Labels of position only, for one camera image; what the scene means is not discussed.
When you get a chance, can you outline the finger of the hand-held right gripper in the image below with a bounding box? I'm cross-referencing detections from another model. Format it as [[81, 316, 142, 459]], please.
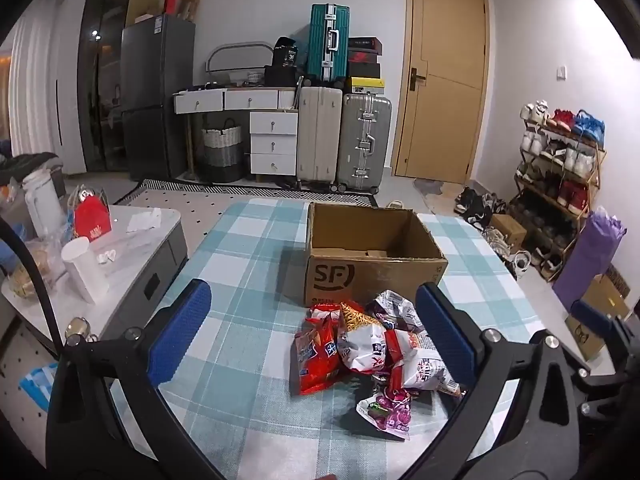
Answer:
[[574, 364, 632, 413], [571, 298, 624, 357]]

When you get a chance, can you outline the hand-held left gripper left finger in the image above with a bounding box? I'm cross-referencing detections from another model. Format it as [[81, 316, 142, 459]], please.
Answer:
[[45, 278, 226, 480]]

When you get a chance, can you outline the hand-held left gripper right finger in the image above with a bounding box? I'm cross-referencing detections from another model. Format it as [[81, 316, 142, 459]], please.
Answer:
[[400, 283, 582, 480]]

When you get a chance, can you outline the white red-lettered snack packet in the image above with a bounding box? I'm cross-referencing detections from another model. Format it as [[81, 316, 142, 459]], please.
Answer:
[[390, 330, 464, 400]]

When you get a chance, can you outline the silver purple snack packet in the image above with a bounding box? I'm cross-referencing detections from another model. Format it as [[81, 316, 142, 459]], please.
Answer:
[[366, 290, 427, 335]]

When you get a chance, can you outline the red dark-print snack packet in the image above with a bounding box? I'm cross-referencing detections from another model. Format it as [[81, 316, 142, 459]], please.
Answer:
[[384, 331, 417, 397]]

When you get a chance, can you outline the white fries snack packet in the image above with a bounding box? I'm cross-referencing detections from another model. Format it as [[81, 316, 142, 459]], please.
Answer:
[[336, 303, 401, 375]]

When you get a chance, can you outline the purple grape candy packet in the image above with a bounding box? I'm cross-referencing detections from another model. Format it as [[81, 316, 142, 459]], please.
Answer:
[[355, 391, 414, 442]]

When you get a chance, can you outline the brown cardboard box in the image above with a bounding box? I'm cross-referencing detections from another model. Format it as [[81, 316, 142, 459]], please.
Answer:
[[302, 201, 449, 308]]

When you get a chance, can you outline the red blue-label snack packet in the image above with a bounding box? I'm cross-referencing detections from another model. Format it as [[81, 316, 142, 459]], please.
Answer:
[[294, 310, 347, 397]]

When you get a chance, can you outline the flat cardboard box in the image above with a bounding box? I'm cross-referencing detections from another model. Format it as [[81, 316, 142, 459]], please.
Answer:
[[564, 274, 632, 362]]

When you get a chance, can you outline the purple paper bag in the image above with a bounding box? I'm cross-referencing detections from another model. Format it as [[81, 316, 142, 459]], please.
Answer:
[[552, 207, 629, 311]]

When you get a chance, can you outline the grey side table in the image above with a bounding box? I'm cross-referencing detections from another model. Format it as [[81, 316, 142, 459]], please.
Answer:
[[0, 204, 189, 357]]

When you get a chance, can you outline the checked tablecloth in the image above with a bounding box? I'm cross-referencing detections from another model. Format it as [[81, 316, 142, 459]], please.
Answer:
[[107, 197, 521, 480]]

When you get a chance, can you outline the small metal jar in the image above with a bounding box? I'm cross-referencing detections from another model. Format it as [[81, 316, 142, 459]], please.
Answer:
[[64, 315, 92, 346]]

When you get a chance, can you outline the white cup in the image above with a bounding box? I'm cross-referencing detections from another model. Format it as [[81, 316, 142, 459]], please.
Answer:
[[60, 237, 110, 305]]

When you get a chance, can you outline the white tissue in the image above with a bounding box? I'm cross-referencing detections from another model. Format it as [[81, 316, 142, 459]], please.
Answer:
[[125, 208, 162, 234]]

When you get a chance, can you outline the small cardboard box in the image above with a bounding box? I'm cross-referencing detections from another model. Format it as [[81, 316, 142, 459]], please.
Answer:
[[488, 213, 529, 249]]

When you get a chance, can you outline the pile of dark shoes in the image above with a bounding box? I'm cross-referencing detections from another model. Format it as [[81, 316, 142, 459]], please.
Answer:
[[452, 185, 534, 281]]

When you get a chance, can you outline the red gift bag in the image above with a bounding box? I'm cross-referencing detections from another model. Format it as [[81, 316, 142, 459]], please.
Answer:
[[73, 191, 112, 242]]

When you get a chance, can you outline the grey door mat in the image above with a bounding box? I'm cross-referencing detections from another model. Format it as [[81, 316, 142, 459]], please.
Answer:
[[412, 177, 446, 196]]

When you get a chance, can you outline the blue striped packet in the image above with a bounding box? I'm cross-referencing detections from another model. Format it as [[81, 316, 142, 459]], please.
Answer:
[[19, 362, 59, 412]]

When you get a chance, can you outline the shoe rack with shoes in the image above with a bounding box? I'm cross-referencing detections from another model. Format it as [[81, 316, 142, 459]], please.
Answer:
[[517, 100, 607, 271]]

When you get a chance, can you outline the clear bag of food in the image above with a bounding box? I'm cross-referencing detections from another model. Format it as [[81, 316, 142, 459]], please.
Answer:
[[9, 239, 67, 299]]

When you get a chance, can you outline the white jug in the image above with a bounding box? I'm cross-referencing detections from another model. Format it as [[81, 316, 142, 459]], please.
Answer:
[[22, 168, 69, 239]]

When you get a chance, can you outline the woven basket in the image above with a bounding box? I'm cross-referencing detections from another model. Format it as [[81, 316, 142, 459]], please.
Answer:
[[201, 118, 245, 184]]

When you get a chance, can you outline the silver suitcase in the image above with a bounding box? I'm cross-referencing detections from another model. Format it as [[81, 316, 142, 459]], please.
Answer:
[[335, 92, 394, 195]]

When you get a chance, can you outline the dark cloth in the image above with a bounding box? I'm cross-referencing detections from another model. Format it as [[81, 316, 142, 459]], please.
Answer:
[[0, 152, 66, 196]]

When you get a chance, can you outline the white desk with drawers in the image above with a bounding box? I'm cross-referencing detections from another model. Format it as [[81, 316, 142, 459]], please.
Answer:
[[172, 87, 301, 177]]

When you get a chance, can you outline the dark grey fridge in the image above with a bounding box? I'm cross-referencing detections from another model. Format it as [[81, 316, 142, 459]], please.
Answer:
[[120, 13, 197, 182]]

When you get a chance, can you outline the beige suitcase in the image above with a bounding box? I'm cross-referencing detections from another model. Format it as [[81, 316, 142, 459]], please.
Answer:
[[295, 85, 344, 191]]

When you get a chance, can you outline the white wardrobe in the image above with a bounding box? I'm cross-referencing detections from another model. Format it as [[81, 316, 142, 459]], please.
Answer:
[[52, 0, 90, 176]]

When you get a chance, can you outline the wooden door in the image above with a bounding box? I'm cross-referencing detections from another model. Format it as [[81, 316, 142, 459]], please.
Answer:
[[389, 0, 490, 186]]

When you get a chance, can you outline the dark glass cabinet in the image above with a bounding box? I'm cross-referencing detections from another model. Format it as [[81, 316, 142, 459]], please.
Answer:
[[76, 0, 139, 174]]

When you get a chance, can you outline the yellow black shoe box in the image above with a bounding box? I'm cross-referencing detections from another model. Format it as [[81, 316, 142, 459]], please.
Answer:
[[344, 75, 386, 95]]

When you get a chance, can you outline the black case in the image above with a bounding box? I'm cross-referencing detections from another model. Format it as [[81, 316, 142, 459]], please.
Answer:
[[263, 63, 305, 88]]

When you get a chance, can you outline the white curtain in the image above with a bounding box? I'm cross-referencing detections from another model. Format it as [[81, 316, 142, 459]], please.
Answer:
[[7, 7, 62, 158]]

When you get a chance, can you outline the black red shoe box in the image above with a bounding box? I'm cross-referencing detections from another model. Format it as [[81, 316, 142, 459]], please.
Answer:
[[347, 49, 382, 80]]

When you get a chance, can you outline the black printed bag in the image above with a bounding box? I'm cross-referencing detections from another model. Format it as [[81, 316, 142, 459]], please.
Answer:
[[272, 35, 300, 68]]

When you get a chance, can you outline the teal suitcase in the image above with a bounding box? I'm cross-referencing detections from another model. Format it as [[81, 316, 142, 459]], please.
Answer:
[[305, 3, 351, 84]]

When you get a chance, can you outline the black cable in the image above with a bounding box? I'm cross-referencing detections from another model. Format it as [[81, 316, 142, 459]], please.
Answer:
[[0, 217, 69, 361]]

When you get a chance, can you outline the silver metal frame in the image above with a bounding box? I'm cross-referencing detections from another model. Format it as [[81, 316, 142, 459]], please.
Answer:
[[205, 42, 275, 76]]

